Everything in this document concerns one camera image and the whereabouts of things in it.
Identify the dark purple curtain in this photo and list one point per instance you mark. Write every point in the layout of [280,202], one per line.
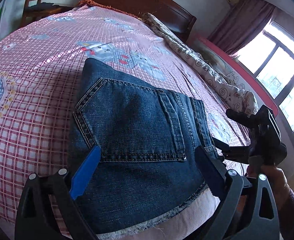
[242,24]

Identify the red framed bed rail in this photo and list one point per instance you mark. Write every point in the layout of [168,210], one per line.
[233,70]

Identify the dark clothes on chair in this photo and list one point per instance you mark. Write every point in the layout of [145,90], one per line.
[45,6]

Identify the dark wooden headboard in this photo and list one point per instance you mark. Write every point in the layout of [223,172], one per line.
[175,17]

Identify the blue denim jeans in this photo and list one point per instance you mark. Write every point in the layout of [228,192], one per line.
[150,140]

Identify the orange fringed mat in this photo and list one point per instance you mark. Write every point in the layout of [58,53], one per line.
[91,3]

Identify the person's right hand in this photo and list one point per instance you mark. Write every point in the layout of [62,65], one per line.
[280,187]

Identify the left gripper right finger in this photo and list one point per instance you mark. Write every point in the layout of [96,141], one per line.
[247,209]

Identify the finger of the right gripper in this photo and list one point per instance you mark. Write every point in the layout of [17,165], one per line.
[238,154]

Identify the floral patterned quilt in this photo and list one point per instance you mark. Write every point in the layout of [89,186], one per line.
[239,100]

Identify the large framed window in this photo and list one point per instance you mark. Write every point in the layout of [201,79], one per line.
[269,57]

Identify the wooden chair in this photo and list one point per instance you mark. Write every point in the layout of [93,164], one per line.
[29,17]

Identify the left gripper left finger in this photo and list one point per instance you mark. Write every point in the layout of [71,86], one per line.
[35,218]

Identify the pink plaid bed sheet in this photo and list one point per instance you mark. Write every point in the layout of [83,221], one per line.
[40,70]

